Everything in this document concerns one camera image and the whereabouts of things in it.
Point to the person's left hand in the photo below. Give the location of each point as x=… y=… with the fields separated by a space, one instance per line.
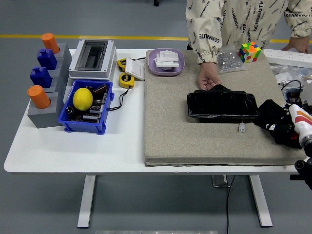
x=298 y=44

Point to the person's right hand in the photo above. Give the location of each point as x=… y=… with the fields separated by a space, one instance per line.
x=207 y=76

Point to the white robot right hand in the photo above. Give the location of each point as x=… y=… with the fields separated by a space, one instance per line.
x=302 y=119

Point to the black rag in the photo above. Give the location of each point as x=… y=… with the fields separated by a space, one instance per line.
x=270 y=111

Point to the person's left forearm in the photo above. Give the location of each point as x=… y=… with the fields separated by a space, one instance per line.
x=299 y=24

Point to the person's right forearm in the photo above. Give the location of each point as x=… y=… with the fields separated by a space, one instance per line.
x=207 y=46

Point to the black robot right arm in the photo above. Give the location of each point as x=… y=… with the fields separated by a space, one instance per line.
x=306 y=168

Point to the white power strip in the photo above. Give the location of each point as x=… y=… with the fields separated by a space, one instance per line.
x=287 y=57

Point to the light blue tray of boards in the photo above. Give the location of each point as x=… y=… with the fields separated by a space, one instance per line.
x=295 y=96

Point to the clear bag of metal nuts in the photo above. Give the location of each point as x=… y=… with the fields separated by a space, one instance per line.
x=228 y=61

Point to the clear plastic bags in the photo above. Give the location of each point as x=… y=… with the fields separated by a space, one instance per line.
x=285 y=73

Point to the colourful puzzle cube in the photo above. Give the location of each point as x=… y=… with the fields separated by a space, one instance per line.
x=248 y=52

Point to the purple plate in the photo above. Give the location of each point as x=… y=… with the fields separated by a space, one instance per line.
x=152 y=68

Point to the grey-brown mat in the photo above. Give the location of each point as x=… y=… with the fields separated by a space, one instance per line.
x=170 y=122

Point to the black table control box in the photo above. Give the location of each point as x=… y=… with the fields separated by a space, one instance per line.
x=293 y=177

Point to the person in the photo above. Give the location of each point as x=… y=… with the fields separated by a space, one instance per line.
x=243 y=19

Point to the small white connector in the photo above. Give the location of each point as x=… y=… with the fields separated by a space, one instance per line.
x=241 y=127

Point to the yellow tape measure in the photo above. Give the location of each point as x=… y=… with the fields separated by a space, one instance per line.
x=121 y=64
x=126 y=80

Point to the black chair caster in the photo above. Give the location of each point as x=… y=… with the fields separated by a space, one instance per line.
x=156 y=3

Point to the white table leg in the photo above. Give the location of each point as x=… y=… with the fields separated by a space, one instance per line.
x=260 y=202
x=86 y=202

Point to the grey electrical distribution box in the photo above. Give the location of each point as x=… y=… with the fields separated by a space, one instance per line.
x=107 y=61

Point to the brown cylindrical capacitor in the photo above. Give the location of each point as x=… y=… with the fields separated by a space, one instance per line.
x=100 y=89

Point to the dark circuit board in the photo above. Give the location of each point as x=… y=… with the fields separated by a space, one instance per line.
x=96 y=109

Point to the yellow lemon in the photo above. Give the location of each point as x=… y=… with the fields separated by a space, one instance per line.
x=83 y=98

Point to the blue plastic bin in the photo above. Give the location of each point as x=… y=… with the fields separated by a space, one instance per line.
x=83 y=126

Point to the orange cylinder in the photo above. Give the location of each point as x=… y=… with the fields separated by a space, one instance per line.
x=50 y=42
x=39 y=96

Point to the blue plastic block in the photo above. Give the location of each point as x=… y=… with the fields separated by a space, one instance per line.
x=46 y=59
x=41 y=77

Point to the grey stepped block holder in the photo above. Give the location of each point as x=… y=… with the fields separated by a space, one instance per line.
x=44 y=119

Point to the white switch parts stack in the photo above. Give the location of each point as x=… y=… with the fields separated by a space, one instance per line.
x=167 y=59

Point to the white wall switch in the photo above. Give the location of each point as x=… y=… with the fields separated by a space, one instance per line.
x=136 y=69

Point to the metal bracket under table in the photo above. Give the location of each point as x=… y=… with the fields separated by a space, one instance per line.
x=215 y=184

